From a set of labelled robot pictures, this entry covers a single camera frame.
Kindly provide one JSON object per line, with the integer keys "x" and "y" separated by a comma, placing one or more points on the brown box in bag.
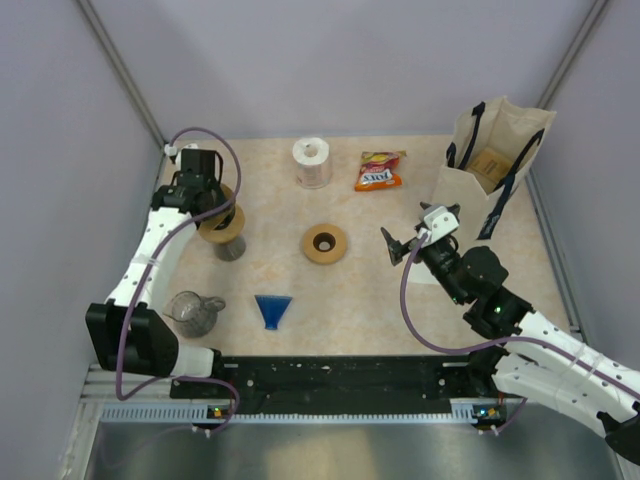
{"x": 489, "y": 167}

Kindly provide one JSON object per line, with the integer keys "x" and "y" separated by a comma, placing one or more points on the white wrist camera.
{"x": 431, "y": 231}
{"x": 173, "y": 152}

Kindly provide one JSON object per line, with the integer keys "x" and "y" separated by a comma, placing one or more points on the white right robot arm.
{"x": 536, "y": 360}

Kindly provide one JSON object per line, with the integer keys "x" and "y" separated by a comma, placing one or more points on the orange snack bag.
{"x": 378, "y": 170}

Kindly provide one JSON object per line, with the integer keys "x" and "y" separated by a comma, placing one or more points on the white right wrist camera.
{"x": 431, "y": 231}

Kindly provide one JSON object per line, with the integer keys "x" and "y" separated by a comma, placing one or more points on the brown paper coffee filter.
{"x": 229, "y": 196}

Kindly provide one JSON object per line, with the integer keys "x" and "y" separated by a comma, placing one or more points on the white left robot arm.
{"x": 127, "y": 329}

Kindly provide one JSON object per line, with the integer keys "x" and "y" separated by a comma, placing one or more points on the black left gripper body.
{"x": 217, "y": 198}

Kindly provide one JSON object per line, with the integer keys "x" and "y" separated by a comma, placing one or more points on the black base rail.
{"x": 352, "y": 384}

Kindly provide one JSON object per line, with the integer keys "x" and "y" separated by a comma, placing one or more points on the white toilet paper roll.
{"x": 313, "y": 164}

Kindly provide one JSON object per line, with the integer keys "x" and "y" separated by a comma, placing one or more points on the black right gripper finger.
{"x": 430, "y": 211}
{"x": 396, "y": 249}

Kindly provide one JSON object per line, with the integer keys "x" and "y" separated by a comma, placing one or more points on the cream canvas tote bag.
{"x": 517, "y": 133}

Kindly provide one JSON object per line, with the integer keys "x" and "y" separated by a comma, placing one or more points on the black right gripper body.
{"x": 441, "y": 259}

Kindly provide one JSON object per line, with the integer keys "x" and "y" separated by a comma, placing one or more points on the glass pitcher with handle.
{"x": 193, "y": 315}

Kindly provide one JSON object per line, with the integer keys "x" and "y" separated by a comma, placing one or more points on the grey slotted cable duct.
{"x": 464, "y": 411}

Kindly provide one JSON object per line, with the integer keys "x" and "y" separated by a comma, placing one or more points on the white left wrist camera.
{"x": 173, "y": 152}

